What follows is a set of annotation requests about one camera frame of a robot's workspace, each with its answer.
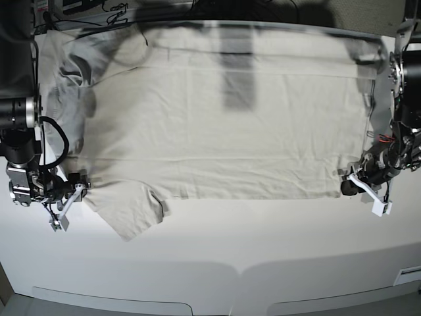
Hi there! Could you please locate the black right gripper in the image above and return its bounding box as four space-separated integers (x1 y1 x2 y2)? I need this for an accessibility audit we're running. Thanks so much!
30 171 91 203

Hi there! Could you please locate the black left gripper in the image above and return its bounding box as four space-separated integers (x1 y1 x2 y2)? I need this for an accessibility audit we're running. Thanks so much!
349 147 400 191

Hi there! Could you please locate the beige T-shirt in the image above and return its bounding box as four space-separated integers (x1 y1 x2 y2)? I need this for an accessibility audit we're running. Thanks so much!
40 25 381 240

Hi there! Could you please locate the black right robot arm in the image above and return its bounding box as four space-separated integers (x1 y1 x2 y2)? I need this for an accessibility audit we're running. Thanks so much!
1 97 89 210

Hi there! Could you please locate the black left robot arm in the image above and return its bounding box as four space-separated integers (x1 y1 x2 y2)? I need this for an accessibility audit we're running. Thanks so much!
341 18 420 196

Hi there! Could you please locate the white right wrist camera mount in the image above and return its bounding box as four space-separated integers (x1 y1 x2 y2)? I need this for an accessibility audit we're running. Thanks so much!
47 184 87 232

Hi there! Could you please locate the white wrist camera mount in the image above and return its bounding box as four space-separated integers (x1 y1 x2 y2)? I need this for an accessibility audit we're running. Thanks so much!
341 165 393 217
47 184 87 232

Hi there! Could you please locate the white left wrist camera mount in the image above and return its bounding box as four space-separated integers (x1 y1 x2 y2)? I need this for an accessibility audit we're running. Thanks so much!
341 165 393 217

